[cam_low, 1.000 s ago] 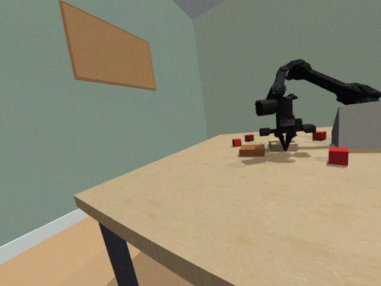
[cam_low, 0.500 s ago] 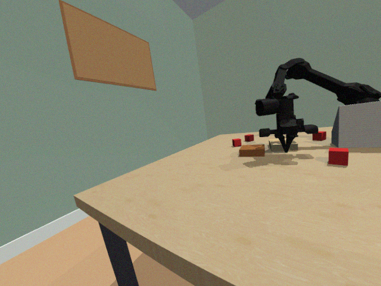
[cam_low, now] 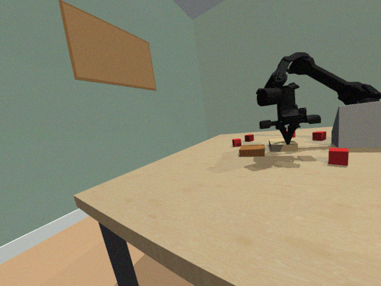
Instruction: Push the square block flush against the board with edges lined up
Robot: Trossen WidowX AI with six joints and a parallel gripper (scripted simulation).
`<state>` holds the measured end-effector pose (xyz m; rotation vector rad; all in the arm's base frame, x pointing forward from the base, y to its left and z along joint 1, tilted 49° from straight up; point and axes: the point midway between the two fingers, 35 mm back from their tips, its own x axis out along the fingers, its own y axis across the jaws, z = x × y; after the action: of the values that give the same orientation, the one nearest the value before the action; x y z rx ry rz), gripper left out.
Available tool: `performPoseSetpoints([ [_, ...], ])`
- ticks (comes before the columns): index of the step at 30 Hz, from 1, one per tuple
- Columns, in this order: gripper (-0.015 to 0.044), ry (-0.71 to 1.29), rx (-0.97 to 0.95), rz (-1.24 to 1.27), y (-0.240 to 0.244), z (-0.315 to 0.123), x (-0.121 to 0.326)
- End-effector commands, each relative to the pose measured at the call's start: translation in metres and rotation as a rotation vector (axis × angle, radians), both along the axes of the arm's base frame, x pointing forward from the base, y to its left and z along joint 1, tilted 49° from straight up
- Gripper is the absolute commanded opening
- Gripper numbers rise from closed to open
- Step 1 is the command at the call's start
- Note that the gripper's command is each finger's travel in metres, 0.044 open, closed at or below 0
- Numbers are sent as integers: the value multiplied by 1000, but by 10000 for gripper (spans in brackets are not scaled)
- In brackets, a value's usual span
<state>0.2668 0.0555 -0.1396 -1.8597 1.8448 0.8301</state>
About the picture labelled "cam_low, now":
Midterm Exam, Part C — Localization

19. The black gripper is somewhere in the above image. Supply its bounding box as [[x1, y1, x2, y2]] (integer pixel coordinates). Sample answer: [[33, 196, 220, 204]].
[[260, 102, 321, 145]]

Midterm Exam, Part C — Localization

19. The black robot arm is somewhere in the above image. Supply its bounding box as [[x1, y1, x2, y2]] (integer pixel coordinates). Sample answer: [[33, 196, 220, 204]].
[[256, 52, 381, 125]]

